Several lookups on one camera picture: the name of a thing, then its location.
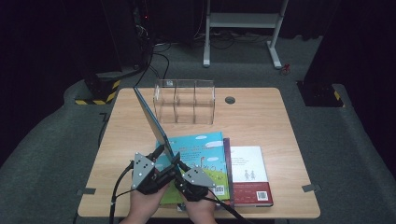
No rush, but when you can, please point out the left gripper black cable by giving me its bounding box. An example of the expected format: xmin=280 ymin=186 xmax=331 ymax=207
xmin=108 ymin=161 xmax=135 ymax=224

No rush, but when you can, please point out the white and red book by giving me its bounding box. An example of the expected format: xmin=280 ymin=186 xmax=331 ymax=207
xmin=230 ymin=146 xmax=275 ymax=208

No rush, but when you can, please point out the person's right hand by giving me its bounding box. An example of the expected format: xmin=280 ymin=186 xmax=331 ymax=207
xmin=181 ymin=193 xmax=218 ymax=224

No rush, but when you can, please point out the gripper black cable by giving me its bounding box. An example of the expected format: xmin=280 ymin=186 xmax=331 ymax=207
xmin=205 ymin=194 xmax=250 ymax=224
xmin=108 ymin=161 xmax=135 ymax=224

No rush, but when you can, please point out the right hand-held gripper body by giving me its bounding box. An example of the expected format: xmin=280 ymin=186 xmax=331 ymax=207
xmin=174 ymin=166 xmax=217 ymax=203

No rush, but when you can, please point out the thin black floor cable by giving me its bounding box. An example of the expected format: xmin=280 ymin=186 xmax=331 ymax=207
xmin=98 ymin=111 xmax=110 ymax=147

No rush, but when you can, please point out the white metal stand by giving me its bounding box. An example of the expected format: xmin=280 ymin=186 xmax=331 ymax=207
xmin=203 ymin=0 xmax=290 ymax=69

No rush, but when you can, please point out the light blue picture book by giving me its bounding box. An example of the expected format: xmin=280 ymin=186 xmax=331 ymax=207
xmin=154 ymin=131 xmax=232 ymax=205

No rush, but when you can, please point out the dark blue picture book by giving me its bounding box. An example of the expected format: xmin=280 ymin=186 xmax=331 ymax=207
xmin=133 ymin=87 xmax=182 ymax=175

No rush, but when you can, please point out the black cables bundle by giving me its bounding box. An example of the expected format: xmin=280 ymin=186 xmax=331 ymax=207
xmin=192 ymin=29 xmax=272 ymax=50

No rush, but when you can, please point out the dark equipment tower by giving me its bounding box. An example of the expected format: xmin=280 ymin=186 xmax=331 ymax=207
xmin=130 ymin=0 xmax=157 ymax=68

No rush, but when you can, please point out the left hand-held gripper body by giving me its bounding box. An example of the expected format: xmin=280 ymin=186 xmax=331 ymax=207
xmin=130 ymin=151 xmax=171 ymax=196

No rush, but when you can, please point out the grey tape strip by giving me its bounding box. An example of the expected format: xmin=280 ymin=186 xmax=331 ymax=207
xmin=302 ymin=183 xmax=322 ymax=193
xmin=77 ymin=187 xmax=97 ymax=196

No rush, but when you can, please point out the black yellow striped base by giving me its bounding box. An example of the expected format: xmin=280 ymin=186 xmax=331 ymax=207
xmin=297 ymin=81 xmax=345 ymax=108
xmin=74 ymin=73 xmax=121 ymax=105

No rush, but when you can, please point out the purple magazine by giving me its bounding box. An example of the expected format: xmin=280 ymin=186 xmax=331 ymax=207
xmin=177 ymin=137 xmax=235 ymax=213

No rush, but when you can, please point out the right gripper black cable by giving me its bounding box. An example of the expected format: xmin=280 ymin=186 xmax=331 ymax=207
xmin=205 ymin=194 xmax=250 ymax=224

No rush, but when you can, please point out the clear acrylic book rack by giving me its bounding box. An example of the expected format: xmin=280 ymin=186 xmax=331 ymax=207
xmin=152 ymin=78 xmax=217 ymax=126

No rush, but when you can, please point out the person's left hand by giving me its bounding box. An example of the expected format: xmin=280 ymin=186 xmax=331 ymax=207
xmin=124 ymin=184 xmax=171 ymax=224

